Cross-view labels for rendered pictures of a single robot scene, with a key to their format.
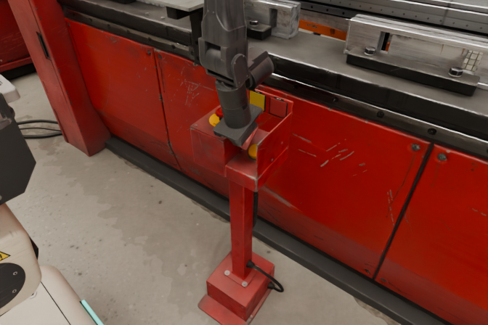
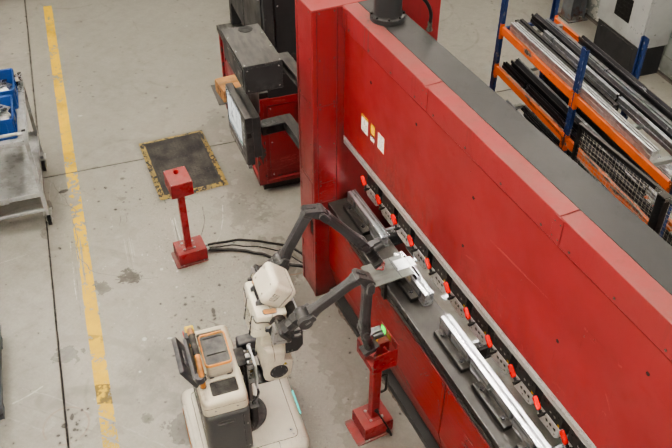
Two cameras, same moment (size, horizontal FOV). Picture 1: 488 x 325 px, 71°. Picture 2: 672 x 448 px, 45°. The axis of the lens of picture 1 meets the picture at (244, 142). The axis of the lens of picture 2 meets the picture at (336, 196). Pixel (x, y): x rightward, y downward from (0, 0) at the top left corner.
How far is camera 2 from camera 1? 3.91 m
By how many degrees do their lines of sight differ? 23
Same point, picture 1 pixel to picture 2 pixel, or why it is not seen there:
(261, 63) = (379, 333)
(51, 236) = not seen: hidden behind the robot
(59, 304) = (283, 387)
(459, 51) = (466, 353)
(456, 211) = (453, 418)
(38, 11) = not seen: hidden behind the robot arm
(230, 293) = (361, 421)
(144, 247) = (328, 378)
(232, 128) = (365, 349)
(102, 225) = (309, 353)
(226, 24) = (362, 326)
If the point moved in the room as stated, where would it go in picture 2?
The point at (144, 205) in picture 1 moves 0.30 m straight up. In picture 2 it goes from (338, 350) to (339, 321)
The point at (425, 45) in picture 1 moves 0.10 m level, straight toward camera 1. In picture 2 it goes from (458, 343) to (444, 351)
